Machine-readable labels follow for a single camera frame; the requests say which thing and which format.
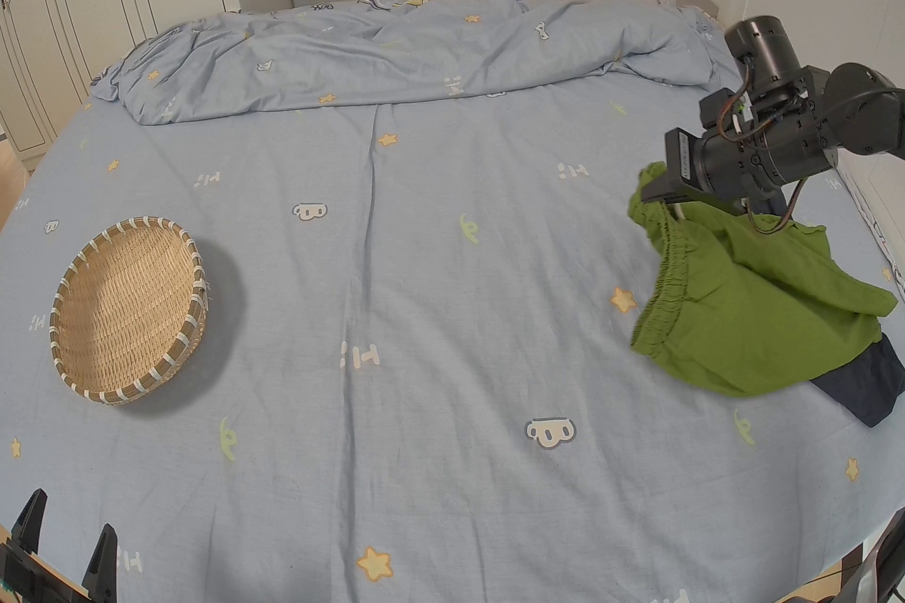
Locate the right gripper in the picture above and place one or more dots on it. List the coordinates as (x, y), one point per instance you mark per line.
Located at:
(770, 158)

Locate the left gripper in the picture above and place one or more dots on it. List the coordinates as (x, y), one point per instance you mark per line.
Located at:
(28, 579)

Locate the green shorts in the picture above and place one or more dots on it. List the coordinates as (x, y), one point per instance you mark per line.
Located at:
(749, 317)

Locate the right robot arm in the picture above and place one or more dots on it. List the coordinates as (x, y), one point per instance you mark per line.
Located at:
(866, 109)

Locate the round woven basket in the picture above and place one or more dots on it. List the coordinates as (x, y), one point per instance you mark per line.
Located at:
(120, 310)

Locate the dark blue garment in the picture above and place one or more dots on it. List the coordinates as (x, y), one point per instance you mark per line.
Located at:
(866, 385)

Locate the bed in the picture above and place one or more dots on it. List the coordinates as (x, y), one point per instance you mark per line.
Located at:
(424, 247)

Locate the pale blue quilt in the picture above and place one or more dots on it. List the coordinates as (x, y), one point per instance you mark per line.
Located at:
(396, 59)

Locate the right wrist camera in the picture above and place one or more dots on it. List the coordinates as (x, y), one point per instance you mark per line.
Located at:
(718, 109)

